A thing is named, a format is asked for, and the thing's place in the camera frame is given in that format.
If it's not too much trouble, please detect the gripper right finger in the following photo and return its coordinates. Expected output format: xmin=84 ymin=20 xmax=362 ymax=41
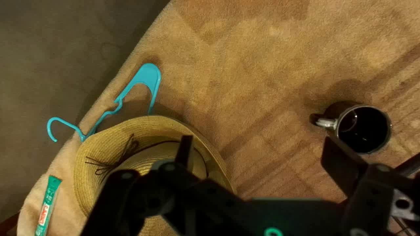
xmin=321 ymin=137 xmax=420 ymax=236

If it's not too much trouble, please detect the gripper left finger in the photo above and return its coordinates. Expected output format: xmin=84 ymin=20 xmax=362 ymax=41
xmin=80 ymin=135 xmax=251 ymax=236

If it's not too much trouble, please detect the dark metal mug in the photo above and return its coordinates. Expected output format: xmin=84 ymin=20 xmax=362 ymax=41
xmin=315 ymin=104 xmax=393 ymax=155

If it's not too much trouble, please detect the green toothpaste tube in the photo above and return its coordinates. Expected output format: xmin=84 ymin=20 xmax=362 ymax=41
xmin=34 ymin=175 xmax=63 ymax=236

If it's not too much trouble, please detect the teal plastic clothes hanger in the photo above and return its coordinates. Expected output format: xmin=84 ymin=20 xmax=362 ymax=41
xmin=47 ymin=63 xmax=162 ymax=143

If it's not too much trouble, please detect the tan fleece blanket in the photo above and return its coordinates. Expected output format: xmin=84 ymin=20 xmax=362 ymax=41
xmin=16 ymin=0 xmax=420 ymax=236

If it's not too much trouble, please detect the straw hat with dark cord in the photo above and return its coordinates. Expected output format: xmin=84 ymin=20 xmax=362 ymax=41
xmin=73 ymin=115 xmax=237 ymax=236

